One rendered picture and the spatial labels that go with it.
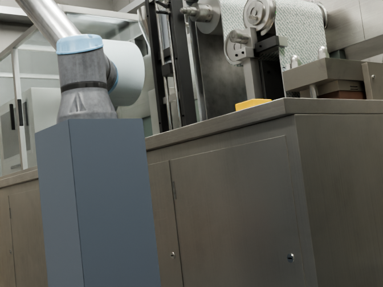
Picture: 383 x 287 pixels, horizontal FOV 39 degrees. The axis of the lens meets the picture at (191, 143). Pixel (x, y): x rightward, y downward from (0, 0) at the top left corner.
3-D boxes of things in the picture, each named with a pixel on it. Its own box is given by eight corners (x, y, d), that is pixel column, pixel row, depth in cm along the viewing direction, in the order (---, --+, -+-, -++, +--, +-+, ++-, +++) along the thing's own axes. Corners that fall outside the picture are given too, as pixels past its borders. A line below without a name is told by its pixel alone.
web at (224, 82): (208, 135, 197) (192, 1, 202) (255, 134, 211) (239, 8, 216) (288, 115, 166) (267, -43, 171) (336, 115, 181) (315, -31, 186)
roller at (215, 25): (198, 39, 200) (193, 1, 201) (247, 44, 215) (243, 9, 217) (222, 26, 189) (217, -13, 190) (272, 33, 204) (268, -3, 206)
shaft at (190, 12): (178, 16, 189) (177, 7, 189) (192, 17, 193) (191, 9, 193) (183, 12, 186) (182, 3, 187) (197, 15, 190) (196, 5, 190)
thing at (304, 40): (282, 78, 168) (274, 20, 170) (330, 81, 182) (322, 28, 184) (283, 78, 168) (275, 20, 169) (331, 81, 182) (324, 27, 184)
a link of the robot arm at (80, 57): (52, 85, 131) (47, 31, 133) (69, 95, 145) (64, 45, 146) (101, 79, 131) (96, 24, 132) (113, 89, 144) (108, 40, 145)
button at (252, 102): (235, 113, 145) (234, 103, 145) (254, 113, 149) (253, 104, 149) (253, 107, 139) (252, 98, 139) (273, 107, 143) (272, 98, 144)
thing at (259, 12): (256, -5, 172) (265, 14, 169) (261, -4, 173) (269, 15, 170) (243, 10, 177) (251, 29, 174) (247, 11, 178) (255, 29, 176)
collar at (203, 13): (190, 23, 194) (187, 6, 194) (203, 25, 197) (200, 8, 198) (200, 17, 189) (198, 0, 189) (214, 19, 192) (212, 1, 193)
